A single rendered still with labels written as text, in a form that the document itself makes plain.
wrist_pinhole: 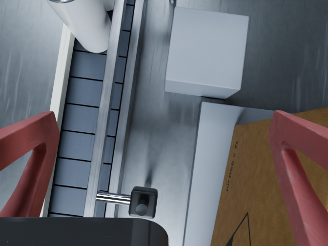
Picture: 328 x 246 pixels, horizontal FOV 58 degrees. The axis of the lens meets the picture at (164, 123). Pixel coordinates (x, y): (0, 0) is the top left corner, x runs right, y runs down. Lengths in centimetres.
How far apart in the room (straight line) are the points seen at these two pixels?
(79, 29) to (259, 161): 24
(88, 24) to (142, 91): 17
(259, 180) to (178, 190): 19
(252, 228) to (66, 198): 25
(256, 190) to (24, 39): 41
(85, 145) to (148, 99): 12
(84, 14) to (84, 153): 19
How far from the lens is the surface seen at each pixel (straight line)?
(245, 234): 33
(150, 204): 33
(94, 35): 38
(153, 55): 49
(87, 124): 43
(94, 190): 35
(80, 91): 44
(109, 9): 45
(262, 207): 30
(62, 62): 42
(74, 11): 32
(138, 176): 47
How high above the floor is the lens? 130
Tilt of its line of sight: 86 degrees down
